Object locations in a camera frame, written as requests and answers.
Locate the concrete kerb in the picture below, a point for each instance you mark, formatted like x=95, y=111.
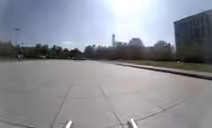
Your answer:
x=167, y=71

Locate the grass strip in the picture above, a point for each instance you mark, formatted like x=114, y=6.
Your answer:
x=184, y=65

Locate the row of trees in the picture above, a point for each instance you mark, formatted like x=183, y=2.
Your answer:
x=127, y=52

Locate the pale building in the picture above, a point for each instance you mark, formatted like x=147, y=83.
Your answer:
x=135, y=41

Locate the grey concrete pavement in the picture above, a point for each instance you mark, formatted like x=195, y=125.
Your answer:
x=94, y=86

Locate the robot's own part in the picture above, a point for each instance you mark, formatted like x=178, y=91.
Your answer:
x=132, y=123
x=68, y=124

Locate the lamp pole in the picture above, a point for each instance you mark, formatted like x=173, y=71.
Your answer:
x=16, y=36

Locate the pale tower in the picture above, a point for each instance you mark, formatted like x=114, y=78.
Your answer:
x=113, y=40

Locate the dark tall building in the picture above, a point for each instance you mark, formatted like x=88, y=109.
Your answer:
x=197, y=33

